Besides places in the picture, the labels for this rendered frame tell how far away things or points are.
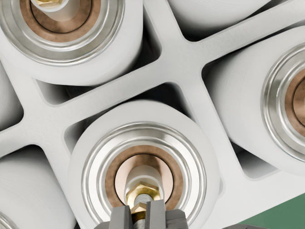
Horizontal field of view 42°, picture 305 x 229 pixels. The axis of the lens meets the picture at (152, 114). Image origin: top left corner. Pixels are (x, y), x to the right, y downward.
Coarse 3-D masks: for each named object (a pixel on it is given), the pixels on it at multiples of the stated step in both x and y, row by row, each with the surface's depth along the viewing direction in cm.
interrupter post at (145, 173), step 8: (136, 168) 24; (144, 168) 23; (152, 168) 24; (128, 176) 23; (136, 176) 21; (144, 176) 21; (152, 176) 21; (160, 176) 24; (128, 184) 21; (152, 184) 21; (160, 184) 21; (160, 192) 21
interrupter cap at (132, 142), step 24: (96, 144) 24; (120, 144) 24; (144, 144) 24; (168, 144) 24; (192, 144) 24; (96, 168) 24; (120, 168) 24; (168, 168) 24; (192, 168) 24; (96, 192) 24; (120, 192) 24; (168, 192) 24; (192, 192) 24; (96, 216) 24; (192, 216) 24
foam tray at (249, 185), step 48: (144, 0) 31; (288, 0) 31; (144, 48) 42; (192, 48) 31; (240, 48) 42; (48, 96) 32; (96, 96) 31; (144, 96) 42; (192, 96) 31; (0, 144) 31; (48, 144) 31; (240, 192) 32; (288, 192) 32
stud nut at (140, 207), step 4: (136, 204) 17; (140, 204) 16; (144, 204) 17; (132, 208) 17; (136, 208) 16; (140, 208) 16; (144, 208) 16; (132, 212) 16; (136, 212) 16; (140, 212) 16; (144, 212) 16; (132, 216) 16; (136, 216) 16; (140, 216) 16; (144, 216) 16; (136, 220) 16
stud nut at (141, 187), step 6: (138, 186) 20; (144, 186) 20; (150, 186) 20; (156, 186) 21; (132, 192) 20; (138, 192) 20; (144, 192) 20; (150, 192) 20; (156, 192) 20; (126, 198) 20; (132, 198) 20; (156, 198) 20; (132, 204) 20
